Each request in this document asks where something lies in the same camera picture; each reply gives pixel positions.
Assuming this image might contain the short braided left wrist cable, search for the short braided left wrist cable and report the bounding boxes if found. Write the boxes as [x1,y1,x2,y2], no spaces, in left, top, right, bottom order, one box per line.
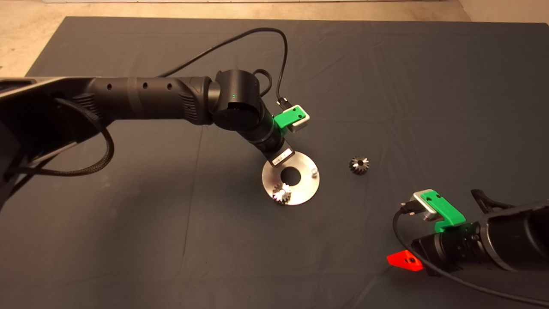
[253,69,273,97]

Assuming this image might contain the small steel planetary gear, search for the small steel planetary gear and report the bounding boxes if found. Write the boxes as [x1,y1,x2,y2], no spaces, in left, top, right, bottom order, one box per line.
[272,184,293,205]

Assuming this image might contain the wrist green camera mount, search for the wrist green camera mount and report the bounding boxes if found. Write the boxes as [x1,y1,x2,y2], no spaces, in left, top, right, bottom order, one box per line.
[420,190,467,233]
[273,107,308,130]

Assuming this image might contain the left wrist green camera mount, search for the left wrist green camera mount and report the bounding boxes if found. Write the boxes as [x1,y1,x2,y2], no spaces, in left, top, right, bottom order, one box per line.
[273,107,308,130]

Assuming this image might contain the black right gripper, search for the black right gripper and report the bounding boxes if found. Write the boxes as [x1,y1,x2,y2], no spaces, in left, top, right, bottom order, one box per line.
[387,222,489,276]

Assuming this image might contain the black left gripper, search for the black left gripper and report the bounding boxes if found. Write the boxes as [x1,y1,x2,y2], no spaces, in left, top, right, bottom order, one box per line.
[242,112,295,167]

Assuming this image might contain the right wrist green camera mount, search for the right wrist green camera mount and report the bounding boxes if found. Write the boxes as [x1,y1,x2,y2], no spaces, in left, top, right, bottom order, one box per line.
[420,190,467,233]

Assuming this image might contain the thick braided left arm cable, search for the thick braided left arm cable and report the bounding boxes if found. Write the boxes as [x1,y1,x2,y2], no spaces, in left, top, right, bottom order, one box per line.
[4,98,116,177]

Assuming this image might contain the right arm black cable bundle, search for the right arm black cable bundle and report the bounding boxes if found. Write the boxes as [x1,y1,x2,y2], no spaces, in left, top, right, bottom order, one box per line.
[471,189,514,214]

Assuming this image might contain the right wrist thin camera cable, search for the right wrist thin camera cable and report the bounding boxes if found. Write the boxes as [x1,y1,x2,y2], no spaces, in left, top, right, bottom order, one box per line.
[392,202,549,308]

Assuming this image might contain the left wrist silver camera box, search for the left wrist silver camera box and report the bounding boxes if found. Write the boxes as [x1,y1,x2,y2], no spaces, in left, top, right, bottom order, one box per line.
[287,106,311,133]

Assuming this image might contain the round metal carrier plate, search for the round metal carrier plate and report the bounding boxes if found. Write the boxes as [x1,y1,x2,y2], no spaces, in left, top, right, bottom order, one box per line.
[262,151,321,206]

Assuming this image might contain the dark steel planetary gear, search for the dark steel planetary gear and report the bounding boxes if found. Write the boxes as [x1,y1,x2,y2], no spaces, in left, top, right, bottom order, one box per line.
[349,157,370,176]

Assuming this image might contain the dark grey table cloth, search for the dark grey table cloth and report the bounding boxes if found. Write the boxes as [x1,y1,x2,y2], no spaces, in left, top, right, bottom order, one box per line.
[0,16,549,309]

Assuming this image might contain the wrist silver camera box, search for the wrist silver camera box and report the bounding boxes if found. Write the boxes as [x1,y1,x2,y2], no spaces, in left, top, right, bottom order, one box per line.
[410,189,439,221]
[287,106,311,133]

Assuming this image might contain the wrist thin camera cable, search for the wrist thin camera cable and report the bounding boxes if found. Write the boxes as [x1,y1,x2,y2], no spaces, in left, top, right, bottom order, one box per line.
[392,202,549,308]
[156,27,290,109]

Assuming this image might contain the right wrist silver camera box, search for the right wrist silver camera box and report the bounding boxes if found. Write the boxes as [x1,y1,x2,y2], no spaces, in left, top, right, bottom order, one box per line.
[410,189,439,221]

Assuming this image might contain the left wrist thin camera cable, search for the left wrist thin camera cable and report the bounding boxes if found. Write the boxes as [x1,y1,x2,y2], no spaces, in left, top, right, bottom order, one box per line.
[156,27,290,109]

